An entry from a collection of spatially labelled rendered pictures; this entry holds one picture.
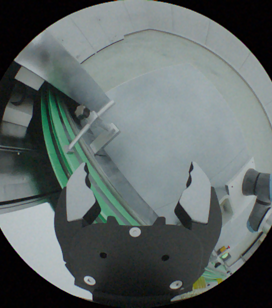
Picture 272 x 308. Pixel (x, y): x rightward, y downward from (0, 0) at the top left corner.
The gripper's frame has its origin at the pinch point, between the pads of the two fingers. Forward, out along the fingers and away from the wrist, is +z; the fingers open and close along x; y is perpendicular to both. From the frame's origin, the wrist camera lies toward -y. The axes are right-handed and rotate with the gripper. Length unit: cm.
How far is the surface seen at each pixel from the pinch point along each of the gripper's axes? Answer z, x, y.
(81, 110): 5.6, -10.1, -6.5
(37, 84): 13.3, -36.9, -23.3
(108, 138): 17.2, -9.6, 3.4
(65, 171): 7.6, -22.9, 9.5
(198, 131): 25.1, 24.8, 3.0
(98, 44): 236, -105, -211
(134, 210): 3.7, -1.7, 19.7
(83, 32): 176, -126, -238
